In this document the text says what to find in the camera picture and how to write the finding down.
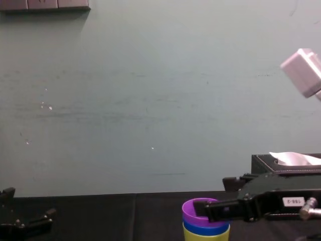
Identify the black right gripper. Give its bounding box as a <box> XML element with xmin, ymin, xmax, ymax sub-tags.
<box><xmin>193</xmin><ymin>172</ymin><xmax>321</xmax><ymax>223</ymax></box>

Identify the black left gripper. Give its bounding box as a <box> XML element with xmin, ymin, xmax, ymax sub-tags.
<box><xmin>0</xmin><ymin>187</ymin><xmax>57</xmax><ymax>241</ymax></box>

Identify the purple plastic cup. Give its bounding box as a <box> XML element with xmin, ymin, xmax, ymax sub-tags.
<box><xmin>182</xmin><ymin>197</ymin><xmax>230</xmax><ymax>228</ymax></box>

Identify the blue plastic cup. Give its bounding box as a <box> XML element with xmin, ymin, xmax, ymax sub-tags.
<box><xmin>182</xmin><ymin>217</ymin><xmax>231</xmax><ymax>238</ymax></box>

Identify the black tissue box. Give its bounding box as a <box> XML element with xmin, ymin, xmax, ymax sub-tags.
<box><xmin>251</xmin><ymin>153</ymin><xmax>321</xmax><ymax>182</ymax></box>

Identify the yellow plastic cup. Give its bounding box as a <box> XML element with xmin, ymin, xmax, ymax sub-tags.
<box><xmin>183</xmin><ymin>222</ymin><xmax>230</xmax><ymax>241</ymax></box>

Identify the white tissue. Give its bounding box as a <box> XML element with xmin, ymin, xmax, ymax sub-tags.
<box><xmin>268</xmin><ymin>151</ymin><xmax>321</xmax><ymax>167</ymax></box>

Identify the black table cloth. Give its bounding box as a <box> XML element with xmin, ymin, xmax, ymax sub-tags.
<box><xmin>0</xmin><ymin>190</ymin><xmax>321</xmax><ymax>241</ymax></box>

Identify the silver cable plug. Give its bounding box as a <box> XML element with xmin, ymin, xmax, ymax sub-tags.
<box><xmin>299</xmin><ymin>197</ymin><xmax>321</xmax><ymax>221</ymax></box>

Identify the dark grey wall panel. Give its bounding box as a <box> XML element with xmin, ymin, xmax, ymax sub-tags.
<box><xmin>0</xmin><ymin>0</ymin><xmax>92</xmax><ymax>13</ymax></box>

